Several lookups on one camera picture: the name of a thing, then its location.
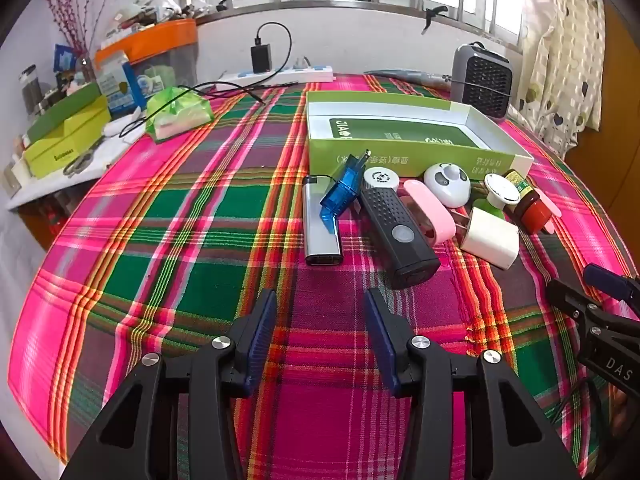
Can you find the white power strip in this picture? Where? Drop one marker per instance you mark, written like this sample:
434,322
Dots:
280,75

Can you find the silver rectangular device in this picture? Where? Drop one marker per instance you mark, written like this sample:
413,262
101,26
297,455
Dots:
320,225

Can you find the black handheld device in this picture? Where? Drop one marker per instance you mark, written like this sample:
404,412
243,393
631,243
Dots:
400,232

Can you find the grey portable heater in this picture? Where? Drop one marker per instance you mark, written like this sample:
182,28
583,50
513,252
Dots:
482,80

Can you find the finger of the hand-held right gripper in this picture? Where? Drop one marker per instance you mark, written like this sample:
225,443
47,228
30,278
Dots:
607,280
567,296

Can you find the green cardboard box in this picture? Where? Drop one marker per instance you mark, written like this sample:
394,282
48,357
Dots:
400,157

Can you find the purple flower branches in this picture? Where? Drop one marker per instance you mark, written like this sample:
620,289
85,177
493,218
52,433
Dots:
70,10

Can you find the orange lid plastic bin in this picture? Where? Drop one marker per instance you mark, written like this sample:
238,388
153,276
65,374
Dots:
155,52

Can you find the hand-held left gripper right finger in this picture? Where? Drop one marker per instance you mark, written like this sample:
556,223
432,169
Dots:
382,342

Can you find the green holder white round top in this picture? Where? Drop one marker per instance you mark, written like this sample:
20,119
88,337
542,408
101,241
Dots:
499,191

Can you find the pink oval case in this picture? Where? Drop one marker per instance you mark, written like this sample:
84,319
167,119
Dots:
430,210

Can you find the red lid glass jar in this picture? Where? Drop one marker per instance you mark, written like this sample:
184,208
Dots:
529,202

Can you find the black power adapter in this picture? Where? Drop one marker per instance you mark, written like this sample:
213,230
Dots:
261,57

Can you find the blue printed carton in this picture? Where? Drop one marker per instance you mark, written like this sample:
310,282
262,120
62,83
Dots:
117,85

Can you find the dark green box lid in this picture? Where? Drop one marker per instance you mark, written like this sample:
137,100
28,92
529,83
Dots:
62,110

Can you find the plaid tablecloth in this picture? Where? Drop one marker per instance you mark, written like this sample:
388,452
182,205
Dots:
200,220

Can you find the metal scissors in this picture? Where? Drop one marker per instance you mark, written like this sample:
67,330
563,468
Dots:
80,162

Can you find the white round disc device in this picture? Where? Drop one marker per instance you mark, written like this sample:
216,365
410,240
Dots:
381,178

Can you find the white USB charger plug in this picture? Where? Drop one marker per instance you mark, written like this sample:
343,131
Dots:
490,237

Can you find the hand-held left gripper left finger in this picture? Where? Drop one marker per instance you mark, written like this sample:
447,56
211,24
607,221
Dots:
260,342

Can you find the grey flat object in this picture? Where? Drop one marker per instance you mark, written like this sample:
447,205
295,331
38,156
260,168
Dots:
405,76

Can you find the patterned curtain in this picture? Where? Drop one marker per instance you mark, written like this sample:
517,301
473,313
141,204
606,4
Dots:
565,50

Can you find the yellow-green cardboard box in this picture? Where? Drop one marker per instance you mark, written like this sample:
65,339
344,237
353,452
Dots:
65,142

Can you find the green tissue pack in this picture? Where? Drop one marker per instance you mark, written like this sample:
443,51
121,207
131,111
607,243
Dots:
177,112

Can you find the white side table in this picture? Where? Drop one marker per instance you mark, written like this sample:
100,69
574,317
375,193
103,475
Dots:
60,185

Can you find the black window hook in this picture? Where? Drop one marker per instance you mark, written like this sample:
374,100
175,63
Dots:
432,16

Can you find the white panda round device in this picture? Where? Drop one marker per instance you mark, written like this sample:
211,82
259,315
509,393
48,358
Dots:
446,184

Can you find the glass jar dark contents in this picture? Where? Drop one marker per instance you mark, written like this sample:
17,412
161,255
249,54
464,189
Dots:
30,92

